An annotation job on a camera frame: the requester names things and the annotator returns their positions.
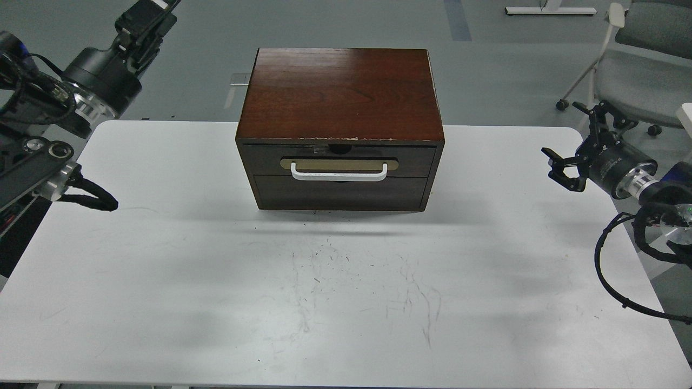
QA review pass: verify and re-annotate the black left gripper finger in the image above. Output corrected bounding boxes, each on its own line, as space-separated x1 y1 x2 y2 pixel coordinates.
115 1 180 71

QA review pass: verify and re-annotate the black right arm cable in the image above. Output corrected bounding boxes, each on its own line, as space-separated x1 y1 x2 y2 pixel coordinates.
594 212 692 325

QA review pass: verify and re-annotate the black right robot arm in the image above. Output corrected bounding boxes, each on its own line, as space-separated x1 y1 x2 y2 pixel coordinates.
541 101 690 266

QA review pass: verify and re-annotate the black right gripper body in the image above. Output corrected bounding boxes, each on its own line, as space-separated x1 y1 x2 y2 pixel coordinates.
576 132 658 199

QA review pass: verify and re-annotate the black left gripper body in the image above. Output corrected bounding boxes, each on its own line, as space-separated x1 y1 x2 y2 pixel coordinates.
60 47 144 119

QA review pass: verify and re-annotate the grey office chair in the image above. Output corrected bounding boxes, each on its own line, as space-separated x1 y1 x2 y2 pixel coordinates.
574 1 691 136

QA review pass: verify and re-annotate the dark wooden drawer cabinet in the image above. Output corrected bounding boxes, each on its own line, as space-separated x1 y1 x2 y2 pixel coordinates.
236 48 445 212

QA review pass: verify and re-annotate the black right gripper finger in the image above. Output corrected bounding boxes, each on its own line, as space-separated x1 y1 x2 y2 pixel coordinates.
573 100 638 147
541 147 589 192

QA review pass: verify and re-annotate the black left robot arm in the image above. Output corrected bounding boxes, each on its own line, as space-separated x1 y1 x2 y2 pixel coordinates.
1 1 179 236

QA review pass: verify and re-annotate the white desk foot bar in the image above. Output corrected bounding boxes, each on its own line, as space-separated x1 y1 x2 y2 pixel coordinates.
504 1 597 17

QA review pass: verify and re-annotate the wooden drawer with white handle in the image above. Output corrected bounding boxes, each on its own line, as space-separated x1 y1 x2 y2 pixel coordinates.
239 144 443 178

